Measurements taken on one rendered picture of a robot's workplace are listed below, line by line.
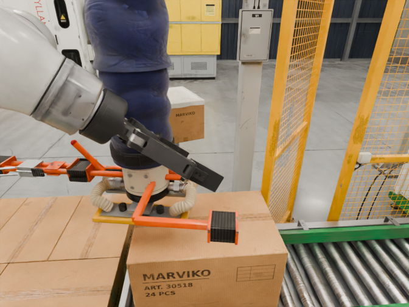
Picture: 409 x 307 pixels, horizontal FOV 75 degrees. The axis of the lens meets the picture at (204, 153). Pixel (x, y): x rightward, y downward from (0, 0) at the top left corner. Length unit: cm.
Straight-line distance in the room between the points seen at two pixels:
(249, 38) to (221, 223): 131
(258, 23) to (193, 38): 634
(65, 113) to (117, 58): 44
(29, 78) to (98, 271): 135
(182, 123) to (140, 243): 163
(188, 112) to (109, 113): 218
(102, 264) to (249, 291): 82
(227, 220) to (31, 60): 59
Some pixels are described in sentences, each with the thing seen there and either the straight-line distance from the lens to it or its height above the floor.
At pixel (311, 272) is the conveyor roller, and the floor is 55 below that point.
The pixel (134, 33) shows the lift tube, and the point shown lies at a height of 170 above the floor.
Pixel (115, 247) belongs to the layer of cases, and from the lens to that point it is 171.
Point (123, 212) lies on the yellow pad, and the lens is 103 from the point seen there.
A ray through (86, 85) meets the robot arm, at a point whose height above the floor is 166.
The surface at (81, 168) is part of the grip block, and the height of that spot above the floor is 122.
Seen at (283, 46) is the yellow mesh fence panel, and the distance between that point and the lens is 136.
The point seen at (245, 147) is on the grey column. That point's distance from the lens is 207.
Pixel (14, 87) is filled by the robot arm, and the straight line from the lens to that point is 36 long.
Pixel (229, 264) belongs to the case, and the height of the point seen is 91.
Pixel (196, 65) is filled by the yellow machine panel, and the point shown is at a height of 42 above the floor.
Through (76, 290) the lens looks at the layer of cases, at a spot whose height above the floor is 54.
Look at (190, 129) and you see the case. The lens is 261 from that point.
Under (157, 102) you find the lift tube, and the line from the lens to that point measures 83.
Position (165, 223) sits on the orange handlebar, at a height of 121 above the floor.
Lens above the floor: 174
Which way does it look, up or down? 28 degrees down
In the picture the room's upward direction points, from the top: straight up
